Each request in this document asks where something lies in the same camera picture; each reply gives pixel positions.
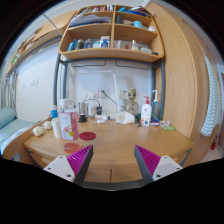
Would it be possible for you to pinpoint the black small cup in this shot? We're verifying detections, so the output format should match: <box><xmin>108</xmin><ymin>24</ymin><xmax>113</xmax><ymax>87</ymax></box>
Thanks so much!
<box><xmin>79</xmin><ymin>114</ymin><xmax>87</xmax><ymax>123</ymax></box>

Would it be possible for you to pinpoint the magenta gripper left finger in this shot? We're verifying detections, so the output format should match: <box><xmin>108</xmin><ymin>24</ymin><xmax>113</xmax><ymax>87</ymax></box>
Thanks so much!
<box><xmin>44</xmin><ymin>145</ymin><xmax>93</xmax><ymax>186</ymax></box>

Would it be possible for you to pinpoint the white pump lotion bottle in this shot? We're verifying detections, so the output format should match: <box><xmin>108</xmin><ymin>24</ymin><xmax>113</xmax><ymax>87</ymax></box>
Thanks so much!
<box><xmin>141</xmin><ymin>97</ymin><xmax>152</xmax><ymax>126</ymax></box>

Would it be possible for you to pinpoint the wooden wardrobe side panel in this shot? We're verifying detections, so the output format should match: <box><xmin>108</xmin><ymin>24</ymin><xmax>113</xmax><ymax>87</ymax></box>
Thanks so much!
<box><xmin>147</xmin><ymin>2</ymin><xmax>213</xmax><ymax>166</ymax></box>

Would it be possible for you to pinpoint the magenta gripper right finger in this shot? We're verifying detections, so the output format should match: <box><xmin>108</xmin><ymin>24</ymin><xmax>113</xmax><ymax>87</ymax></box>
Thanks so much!
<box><xmin>134</xmin><ymin>145</ymin><xmax>182</xmax><ymax>184</ymax></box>

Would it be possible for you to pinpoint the light blue bed mattress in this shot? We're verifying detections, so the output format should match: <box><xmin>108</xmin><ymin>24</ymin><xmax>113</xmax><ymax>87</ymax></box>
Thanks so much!
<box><xmin>0</xmin><ymin>107</ymin><xmax>34</xmax><ymax>155</ymax></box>

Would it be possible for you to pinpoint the Groot figurine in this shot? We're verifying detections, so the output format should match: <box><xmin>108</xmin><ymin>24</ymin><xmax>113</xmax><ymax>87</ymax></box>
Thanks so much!
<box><xmin>124</xmin><ymin>88</ymin><xmax>139</xmax><ymax>115</ymax></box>

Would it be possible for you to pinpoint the small pink bowl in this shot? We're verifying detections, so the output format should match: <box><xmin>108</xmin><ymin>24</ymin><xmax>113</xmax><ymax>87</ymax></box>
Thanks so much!
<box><xmin>64</xmin><ymin>142</ymin><xmax>81</xmax><ymax>154</ymax></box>

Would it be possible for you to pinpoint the green small packet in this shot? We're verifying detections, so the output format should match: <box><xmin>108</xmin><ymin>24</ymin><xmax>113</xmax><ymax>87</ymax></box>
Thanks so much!
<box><xmin>162</xmin><ymin>126</ymin><xmax>175</xmax><ymax>131</ymax></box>

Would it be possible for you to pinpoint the white bottle blue cap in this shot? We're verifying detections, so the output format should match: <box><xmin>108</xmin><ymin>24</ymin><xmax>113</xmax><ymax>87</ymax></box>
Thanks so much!
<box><xmin>51</xmin><ymin>105</ymin><xmax>61</xmax><ymax>139</ymax></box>

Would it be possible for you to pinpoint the blue spray bottle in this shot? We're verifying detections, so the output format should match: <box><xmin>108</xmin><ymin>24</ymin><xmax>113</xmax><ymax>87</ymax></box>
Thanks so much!
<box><xmin>152</xmin><ymin>90</ymin><xmax>160</xmax><ymax>118</ymax></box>

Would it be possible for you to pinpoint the striped hanging towel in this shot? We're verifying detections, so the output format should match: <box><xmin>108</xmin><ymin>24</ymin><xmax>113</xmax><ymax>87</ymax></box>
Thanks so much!
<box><xmin>201</xmin><ymin>57</ymin><xmax>221</xmax><ymax>137</ymax></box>

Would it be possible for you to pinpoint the white round ball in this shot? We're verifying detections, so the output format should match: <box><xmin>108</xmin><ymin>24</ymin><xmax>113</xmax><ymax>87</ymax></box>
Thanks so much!
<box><xmin>32</xmin><ymin>126</ymin><xmax>44</xmax><ymax>136</ymax></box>

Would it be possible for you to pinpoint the white tissue pack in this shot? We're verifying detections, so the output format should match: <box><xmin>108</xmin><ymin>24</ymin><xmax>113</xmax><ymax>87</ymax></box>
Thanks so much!
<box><xmin>116</xmin><ymin>111</ymin><xmax>135</xmax><ymax>124</ymax></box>

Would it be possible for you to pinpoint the clear plastic jar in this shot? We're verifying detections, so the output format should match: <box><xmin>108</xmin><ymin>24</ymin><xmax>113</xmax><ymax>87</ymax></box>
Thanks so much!
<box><xmin>60</xmin><ymin>98</ymin><xmax>74</xmax><ymax>112</ymax></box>

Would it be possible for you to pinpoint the wooden wall shelf unit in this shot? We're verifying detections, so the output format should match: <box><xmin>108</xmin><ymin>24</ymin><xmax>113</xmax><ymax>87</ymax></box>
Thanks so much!
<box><xmin>59</xmin><ymin>4</ymin><xmax>164</xmax><ymax>63</ymax></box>

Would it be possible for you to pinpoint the dark red round coaster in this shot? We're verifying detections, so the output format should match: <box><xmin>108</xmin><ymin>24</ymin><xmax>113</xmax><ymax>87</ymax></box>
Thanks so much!
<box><xmin>79</xmin><ymin>132</ymin><xmax>96</xmax><ymax>141</ymax></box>

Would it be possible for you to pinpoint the wooden desk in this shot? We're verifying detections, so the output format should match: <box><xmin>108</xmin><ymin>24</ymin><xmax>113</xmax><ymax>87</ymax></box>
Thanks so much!
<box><xmin>23</xmin><ymin>118</ymin><xmax>195</xmax><ymax>184</ymax></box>

